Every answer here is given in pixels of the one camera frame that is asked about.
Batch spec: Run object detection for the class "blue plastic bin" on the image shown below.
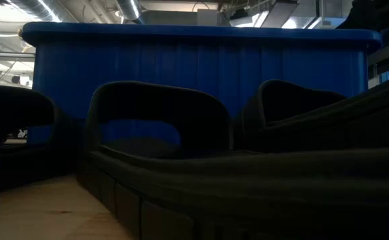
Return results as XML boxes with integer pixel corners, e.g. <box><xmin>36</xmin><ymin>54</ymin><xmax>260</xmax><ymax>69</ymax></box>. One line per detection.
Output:
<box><xmin>21</xmin><ymin>21</ymin><xmax>384</xmax><ymax>147</ymax></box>

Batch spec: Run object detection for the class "silver ventilation duct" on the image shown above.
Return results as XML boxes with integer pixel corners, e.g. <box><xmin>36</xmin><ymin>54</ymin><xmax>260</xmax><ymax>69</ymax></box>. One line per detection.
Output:
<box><xmin>5</xmin><ymin>0</ymin><xmax>63</xmax><ymax>23</ymax></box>
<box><xmin>115</xmin><ymin>0</ymin><xmax>145</xmax><ymax>24</ymax></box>

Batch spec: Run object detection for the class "black rubber slide sandal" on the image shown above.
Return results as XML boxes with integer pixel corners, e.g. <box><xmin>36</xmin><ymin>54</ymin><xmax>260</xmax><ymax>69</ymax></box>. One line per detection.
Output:
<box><xmin>77</xmin><ymin>81</ymin><xmax>389</xmax><ymax>240</ymax></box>
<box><xmin>0</xmin><ymin>84</ymin><xmax>81</xmax><ymax>197</ymax></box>
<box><xmin>236</xmin><ymin>71</ymin><xmax>389</xmax><ymax>154</ymax></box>

